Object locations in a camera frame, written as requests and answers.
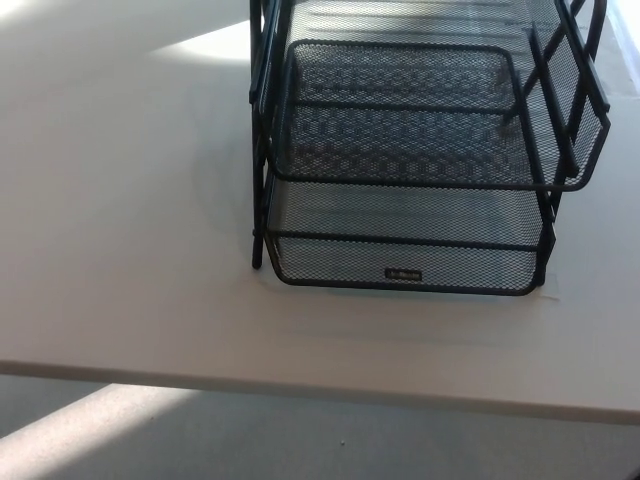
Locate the black mesh sliding tray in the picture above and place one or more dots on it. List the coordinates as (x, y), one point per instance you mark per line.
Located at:
(400, 150)

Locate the black mesh tray with label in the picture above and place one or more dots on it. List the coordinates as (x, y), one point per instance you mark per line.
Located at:
(400, 260)

